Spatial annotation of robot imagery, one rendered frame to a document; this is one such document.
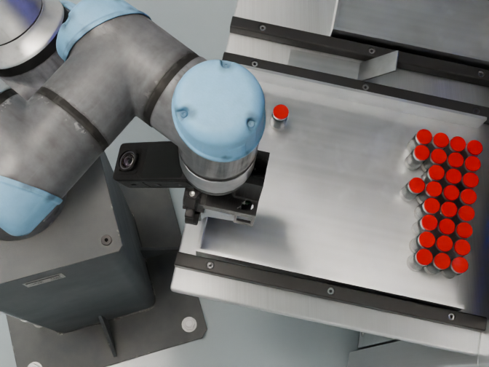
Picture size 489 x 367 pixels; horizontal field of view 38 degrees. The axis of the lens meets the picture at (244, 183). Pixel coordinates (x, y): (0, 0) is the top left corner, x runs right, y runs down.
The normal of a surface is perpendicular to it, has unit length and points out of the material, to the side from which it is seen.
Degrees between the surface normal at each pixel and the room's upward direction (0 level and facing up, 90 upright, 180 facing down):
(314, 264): 0
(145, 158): 32
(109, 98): 40
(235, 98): 0
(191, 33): 0
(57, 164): 50
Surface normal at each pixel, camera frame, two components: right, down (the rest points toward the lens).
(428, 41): 0.05, -0.27
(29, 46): 0.12, 0.03
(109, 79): 0.37, 0.00
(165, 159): -0.48, -0.35
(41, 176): 0.56, 0.19
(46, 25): 0.36, -0.32
